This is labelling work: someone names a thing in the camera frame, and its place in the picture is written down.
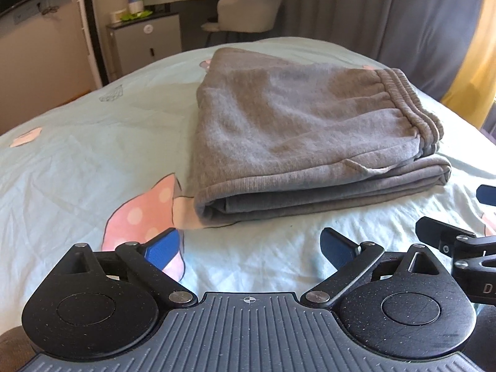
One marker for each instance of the white shell-back chair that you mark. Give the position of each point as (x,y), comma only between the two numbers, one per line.
(248,9)

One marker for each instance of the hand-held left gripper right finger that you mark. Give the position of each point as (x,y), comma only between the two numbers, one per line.
(338,248)

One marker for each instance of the white tower fan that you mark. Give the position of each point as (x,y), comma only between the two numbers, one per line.
(91,27)

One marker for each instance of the grey nightstand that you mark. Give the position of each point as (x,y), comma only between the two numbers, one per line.
(143,44)

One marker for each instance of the grey pants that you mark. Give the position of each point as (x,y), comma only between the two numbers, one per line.
(302,131)

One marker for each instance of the green leafy item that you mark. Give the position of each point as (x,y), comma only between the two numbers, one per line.
(136,15)

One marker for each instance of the grey curtain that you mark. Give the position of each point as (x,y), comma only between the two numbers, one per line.
(368,19)

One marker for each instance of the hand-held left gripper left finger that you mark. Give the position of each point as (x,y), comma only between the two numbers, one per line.
(162,248)

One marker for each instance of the light blue printed bedsheet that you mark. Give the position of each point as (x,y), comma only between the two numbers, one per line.
(97,155)

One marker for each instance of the blue white canister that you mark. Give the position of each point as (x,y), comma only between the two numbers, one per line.
(136,0)

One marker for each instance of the white round jar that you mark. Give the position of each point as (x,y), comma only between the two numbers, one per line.
(117,15)

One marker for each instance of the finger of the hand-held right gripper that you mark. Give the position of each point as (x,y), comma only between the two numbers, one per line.
(487,194)
(441,236)

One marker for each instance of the yellow curtain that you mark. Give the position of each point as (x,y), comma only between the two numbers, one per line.
(471,73)

